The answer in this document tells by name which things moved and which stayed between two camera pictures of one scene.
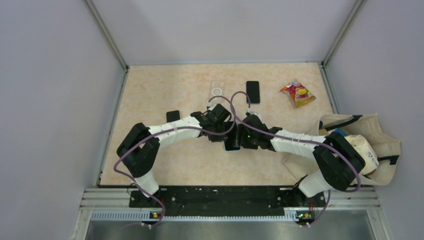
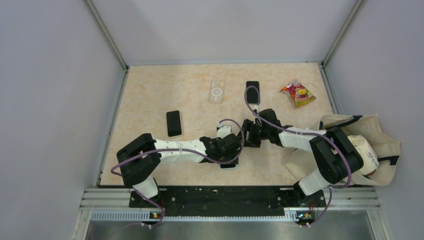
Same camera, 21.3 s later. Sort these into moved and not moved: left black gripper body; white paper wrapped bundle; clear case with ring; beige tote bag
Moved: left black gripper body
Not moved: white paper wrapped bundle; beige tote bag; clear case with ring
